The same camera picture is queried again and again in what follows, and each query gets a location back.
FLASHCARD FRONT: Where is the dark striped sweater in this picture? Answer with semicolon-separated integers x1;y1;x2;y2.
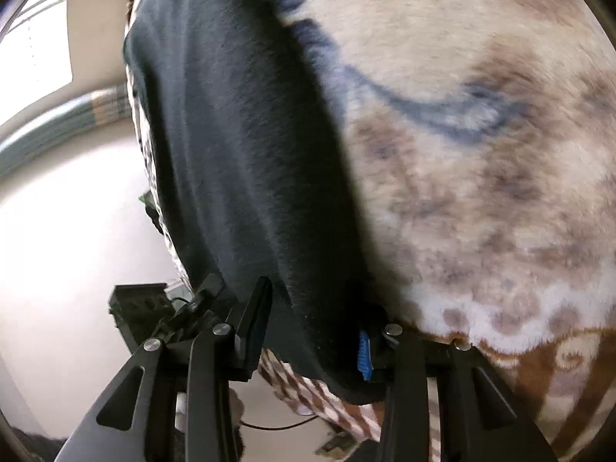
122;0;400;405

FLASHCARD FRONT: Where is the floral blanket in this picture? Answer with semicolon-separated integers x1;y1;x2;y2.
126;0;616;462

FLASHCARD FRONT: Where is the grey-blue curtain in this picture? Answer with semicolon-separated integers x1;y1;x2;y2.
0;84;132;179

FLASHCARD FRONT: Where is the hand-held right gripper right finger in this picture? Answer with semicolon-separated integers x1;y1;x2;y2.
356;322;561;462

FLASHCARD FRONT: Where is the black cable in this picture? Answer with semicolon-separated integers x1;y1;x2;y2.
239;414;319;431

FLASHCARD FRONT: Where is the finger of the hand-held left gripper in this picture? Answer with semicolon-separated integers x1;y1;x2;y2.
159;273;232;342

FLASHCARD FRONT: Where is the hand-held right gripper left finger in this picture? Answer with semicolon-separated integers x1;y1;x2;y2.
55;276;275;462

